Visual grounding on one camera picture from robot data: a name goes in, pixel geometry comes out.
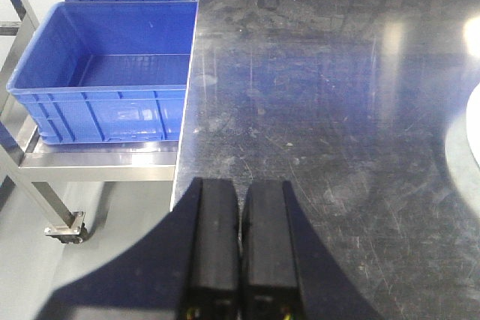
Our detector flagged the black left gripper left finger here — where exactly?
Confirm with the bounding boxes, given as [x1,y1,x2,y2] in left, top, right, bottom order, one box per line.
[35,178,240,320]

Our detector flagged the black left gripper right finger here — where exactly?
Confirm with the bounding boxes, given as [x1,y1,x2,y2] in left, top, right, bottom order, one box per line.
[238,180,386,320]

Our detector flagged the light blue plate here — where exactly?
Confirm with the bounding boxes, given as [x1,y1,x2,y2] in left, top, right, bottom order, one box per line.
[466,84,480,164]

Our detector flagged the caster wheel of rack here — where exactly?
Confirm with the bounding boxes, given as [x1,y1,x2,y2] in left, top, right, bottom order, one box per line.
[43,211,89,244]

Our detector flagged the blue crate near left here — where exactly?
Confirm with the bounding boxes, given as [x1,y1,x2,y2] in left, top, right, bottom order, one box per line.
[6,1,197,145]

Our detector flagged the steel side rack frame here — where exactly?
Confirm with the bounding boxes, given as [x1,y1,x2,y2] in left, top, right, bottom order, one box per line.
[1,0,176,231]

